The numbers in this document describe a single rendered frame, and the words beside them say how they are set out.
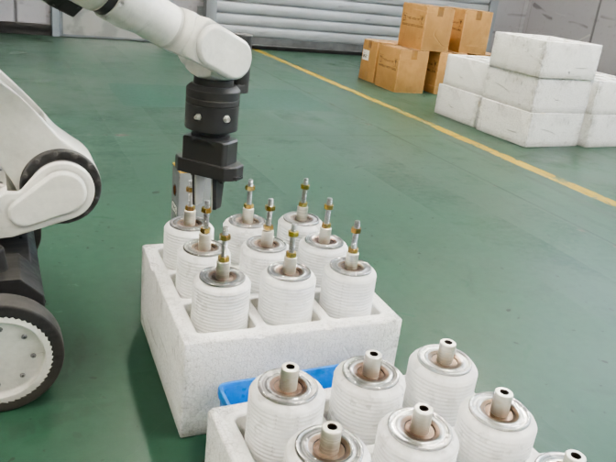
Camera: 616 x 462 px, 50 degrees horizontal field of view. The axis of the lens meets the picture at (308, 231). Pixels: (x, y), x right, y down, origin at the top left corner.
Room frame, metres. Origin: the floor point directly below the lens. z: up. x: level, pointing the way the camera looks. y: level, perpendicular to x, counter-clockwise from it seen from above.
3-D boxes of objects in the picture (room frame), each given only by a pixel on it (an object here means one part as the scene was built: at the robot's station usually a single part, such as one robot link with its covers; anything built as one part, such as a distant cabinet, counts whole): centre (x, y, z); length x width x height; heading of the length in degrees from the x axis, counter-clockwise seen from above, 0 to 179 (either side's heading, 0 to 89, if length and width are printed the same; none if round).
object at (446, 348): (0.80, -0.21, 0.26); 0.02 x 0.02 x 0.03
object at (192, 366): (1.13, 0.07, 0.09); 0.39 x 0.39 x 0.18; 25
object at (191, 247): (1.08, 0.18, 0.25); 0.08 x 0.08 x 0.01
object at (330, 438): (0.59, -0.05, 0.26); 0.02 x 0.02 x 0.03
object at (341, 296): (1.08, -0.08, 0.16); 0.10 x 0.10 x 0.18
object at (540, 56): (3.69, -1.15, 0.45); 0.39 x 0.39 x 0.18; 27
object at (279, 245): (1.13, 0.07, 0.25); 0.08 x 0.08 x 0.01
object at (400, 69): (4.93, -0.54, 0.15); 0.30 x 0.24 x 0.30; 26
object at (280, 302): (1.03, 0.02, 0.16); 0.10 x 0.10 x 0.18
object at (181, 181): (1.36, 0.26, 0.16); 0.07 x 0.07 x 0.31; 25
